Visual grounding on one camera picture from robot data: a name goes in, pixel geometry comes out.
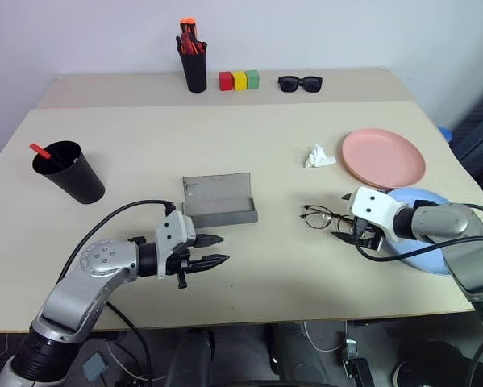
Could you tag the red wooden block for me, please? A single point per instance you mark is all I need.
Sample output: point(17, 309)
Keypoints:
point(225, 81)

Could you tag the tall black pen holder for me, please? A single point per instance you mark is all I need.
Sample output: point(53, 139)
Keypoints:
point(194, 72)

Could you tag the thin black frame eyeglasses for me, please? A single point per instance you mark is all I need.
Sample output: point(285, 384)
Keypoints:
point(314, 222)

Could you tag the yellow wooden block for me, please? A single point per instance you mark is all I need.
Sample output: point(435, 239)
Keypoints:
point(239, 80)

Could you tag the blue round object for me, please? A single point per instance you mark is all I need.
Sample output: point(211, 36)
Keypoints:
point(445, 133)

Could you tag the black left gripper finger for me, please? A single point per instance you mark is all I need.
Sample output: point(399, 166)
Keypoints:
point(209, 240)
point(206, 263)

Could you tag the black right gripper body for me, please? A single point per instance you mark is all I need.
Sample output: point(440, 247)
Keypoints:
point(368, 235)

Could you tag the wide black plastic cup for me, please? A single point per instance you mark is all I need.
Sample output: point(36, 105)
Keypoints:
point(73, 177)

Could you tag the open grey glasses case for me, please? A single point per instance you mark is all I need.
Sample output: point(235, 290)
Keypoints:
point(219, 193)

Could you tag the pink plate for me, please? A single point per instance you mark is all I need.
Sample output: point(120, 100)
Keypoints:
point(382, 155)

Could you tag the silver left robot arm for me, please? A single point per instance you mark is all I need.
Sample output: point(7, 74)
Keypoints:
point(92, 262)

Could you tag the black box with latch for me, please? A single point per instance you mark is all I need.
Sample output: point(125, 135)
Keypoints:
point(356, 364)

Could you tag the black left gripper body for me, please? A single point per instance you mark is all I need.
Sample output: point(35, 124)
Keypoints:
point(181, 264)

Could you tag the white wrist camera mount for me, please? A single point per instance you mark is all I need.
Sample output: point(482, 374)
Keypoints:
point(176, 230)
point(372, 209)

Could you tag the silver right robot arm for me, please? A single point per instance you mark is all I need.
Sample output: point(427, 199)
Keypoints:
point(438, 219)

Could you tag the dark chair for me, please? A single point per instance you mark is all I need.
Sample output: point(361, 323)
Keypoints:
point(477, 137)

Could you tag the slim black marker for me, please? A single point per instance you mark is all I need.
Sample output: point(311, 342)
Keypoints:
point(203, 46)
point(179, 43)

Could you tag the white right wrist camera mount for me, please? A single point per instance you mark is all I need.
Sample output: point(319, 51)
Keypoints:
point(372, 209)

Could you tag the red capped black marker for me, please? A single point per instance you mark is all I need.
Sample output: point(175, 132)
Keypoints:
point(42, 152)

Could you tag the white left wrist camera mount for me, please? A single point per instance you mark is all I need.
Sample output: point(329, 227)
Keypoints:
point(176, 230)

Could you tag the green wooden block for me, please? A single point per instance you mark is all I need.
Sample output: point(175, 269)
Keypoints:
point(252, 79)

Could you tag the light blue plate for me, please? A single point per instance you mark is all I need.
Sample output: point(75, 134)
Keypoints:
point(422, 258)

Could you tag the black sunglasses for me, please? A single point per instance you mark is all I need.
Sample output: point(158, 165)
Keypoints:
point(291, 84)

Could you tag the small grey square pad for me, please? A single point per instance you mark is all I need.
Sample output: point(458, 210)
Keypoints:
point(94, 366)

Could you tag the crumpled white tissue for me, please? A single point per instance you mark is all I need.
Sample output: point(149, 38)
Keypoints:
point(318, 157)

